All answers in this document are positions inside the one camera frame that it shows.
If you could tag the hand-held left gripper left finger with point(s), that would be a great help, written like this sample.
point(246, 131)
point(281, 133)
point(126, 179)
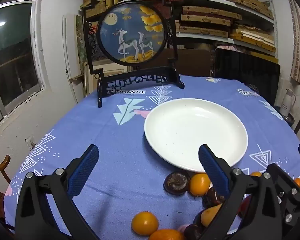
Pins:
point(83, 170)

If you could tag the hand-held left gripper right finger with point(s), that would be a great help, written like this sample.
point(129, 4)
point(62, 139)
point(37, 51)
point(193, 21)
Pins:
point(215, 172)

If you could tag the pale yellow fruit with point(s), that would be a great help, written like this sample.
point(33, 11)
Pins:
point(210, 215)

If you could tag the red round fruit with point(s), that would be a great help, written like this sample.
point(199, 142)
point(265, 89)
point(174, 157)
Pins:
point(243, 205)

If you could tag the white round plate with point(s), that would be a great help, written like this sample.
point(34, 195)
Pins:
point(190, 130)

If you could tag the blue printed tablecloth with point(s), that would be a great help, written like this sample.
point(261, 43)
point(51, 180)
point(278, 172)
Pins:
point(102, 135)

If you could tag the white thermos jug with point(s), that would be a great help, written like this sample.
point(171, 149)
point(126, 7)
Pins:
point(287, 102)

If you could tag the black panel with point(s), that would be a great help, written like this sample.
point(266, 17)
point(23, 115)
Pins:
point(245, 65)

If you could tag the brown cardboard box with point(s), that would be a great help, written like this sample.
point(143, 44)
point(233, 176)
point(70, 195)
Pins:
point(192, 62)

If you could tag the white leaning board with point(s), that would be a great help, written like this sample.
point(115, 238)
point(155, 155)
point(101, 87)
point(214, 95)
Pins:
point(70, 55)

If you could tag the pink cloth bundle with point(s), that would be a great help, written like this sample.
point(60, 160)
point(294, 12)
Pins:
point(227, 47)

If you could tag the framed painting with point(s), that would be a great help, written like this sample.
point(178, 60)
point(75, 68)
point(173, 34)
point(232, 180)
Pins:
point(80, 40)

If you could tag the white storage shelf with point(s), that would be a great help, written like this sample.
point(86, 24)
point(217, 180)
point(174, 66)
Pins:
point(205, 39)

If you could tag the window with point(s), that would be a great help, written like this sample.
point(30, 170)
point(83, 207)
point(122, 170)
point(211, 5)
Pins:
point(12, 55)

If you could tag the wall socket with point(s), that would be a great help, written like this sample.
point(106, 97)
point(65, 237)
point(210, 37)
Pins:
point(30, 142)

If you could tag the round deer screen black frame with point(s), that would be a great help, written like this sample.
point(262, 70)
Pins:
point(130, 35)

